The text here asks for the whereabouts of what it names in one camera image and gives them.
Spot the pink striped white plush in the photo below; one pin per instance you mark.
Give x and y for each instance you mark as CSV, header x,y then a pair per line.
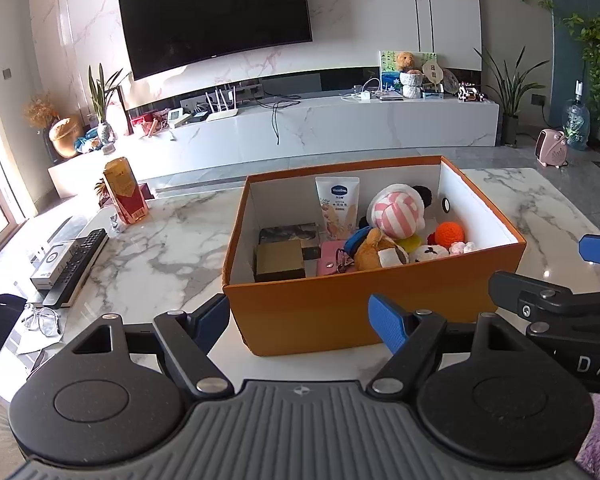
x,y
395,212

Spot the orange crochet ball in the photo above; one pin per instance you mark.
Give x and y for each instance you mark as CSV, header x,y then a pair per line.
x,y
451,235

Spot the yellow plush piece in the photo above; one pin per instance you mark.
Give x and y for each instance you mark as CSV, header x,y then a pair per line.
x,y
411,245

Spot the wooden fan ornament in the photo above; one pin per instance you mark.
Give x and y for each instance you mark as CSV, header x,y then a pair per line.
x,y
432,72

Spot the silver tablet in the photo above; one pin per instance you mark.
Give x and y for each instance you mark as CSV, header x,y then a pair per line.
x,y
391,98

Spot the blue plush toy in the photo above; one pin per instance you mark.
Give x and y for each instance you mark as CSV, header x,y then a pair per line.
x,y
87,142

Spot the black remote control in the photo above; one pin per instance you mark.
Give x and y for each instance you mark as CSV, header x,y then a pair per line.
x,y
82,255

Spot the black television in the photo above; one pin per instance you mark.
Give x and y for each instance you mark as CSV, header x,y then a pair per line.
x,y
215,15

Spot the red leaf sprig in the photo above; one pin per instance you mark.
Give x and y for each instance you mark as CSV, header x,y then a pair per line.
x,y
101,190

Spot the white paper sheet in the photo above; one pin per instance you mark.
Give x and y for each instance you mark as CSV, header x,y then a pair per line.
x,y
30,342

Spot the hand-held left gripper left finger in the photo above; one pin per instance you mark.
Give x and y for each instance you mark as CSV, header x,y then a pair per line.
x,y
215,320

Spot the blue water jug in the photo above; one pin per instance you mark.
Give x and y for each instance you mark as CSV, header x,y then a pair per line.
x,y
575,125

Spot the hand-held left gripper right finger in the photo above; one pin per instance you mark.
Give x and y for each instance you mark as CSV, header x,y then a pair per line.
x,y
387,322

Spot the black fuzzy plush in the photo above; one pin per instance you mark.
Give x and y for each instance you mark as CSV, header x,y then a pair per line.
x,y
424,195

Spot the dark printed box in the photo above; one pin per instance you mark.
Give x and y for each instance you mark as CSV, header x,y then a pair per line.
x,y
290,232

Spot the green and blue painting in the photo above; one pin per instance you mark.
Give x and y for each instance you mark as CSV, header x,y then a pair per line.
x,y
387,77

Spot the wall outlet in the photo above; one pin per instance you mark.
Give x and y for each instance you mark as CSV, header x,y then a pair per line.
x,y
537,100

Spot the dried yellow flowers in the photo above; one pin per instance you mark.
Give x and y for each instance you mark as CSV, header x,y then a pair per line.
x,y
41,110

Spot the pink card wallet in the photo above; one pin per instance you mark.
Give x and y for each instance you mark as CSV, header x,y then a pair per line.
x,y
327,260

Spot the small brown teddy bear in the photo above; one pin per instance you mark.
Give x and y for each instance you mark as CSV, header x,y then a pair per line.
x,y
405,60

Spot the brown bear plush blue hat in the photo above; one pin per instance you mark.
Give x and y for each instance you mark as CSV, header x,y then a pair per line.
x,y
375,255

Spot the golden brown jar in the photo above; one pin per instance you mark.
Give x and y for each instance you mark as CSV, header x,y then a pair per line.
x,y
65,137

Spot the red gift box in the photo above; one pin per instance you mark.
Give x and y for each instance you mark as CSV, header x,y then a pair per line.
x,y
142,124

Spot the small pink heater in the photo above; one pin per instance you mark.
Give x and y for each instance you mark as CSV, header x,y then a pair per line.
x,y
550,147

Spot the orange cardboard box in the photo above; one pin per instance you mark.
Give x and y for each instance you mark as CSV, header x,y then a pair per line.
x,y
305,310

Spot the tall potted green plant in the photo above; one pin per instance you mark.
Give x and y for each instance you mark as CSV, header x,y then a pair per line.
x,y
510,130

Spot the red and gold carton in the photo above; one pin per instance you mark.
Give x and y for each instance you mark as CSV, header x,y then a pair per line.
x,y
125,190

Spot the eyeglasses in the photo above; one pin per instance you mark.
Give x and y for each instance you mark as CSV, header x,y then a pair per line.
x,y
47,320

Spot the white router with antennas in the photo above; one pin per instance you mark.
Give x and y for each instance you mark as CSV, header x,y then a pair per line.
x,y
222,115

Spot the small gold brown box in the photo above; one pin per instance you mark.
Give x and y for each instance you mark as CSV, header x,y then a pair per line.
x,y
280,262

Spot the orchid in patterned vase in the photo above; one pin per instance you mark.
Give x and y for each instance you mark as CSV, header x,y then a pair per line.
x,y
106,132

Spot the white marble tv console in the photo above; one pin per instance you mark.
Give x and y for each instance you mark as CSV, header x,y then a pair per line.
x,y
355,125

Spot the crochet bunny doll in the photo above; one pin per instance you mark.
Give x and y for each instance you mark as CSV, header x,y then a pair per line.
x,y
430,254

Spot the white set-top device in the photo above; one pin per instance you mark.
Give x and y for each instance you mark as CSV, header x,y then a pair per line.
x,y
52,260

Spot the small blue box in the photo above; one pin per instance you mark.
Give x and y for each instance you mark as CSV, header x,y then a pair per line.
x,y
432,95

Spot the white hand cream tube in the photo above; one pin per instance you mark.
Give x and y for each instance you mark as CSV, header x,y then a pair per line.
x,y
337,210

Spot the white desk thermometer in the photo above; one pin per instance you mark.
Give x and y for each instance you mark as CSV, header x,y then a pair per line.
x,y
175,117

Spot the silver decorative plate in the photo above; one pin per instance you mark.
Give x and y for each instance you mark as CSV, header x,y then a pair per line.
x,y
450,80

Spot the black and white cow figurine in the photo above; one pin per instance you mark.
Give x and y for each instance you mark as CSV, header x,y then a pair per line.
x,y
469,92

